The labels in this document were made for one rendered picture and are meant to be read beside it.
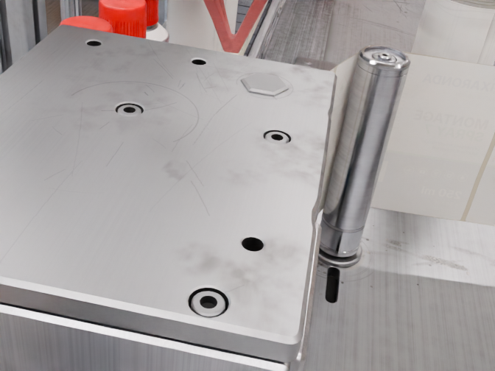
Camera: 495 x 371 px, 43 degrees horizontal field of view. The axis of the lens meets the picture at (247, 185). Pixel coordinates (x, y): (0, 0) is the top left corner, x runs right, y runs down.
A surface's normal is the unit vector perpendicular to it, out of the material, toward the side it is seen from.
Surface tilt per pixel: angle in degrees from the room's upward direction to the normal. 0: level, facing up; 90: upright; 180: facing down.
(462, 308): 0
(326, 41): 0
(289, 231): 0
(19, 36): 90
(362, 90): 90
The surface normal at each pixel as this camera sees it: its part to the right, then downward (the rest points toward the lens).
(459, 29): -0.42, 0.49
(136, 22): 0.72, 0.46
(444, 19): -0.71, 0.34
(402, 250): 0.11, -0.81
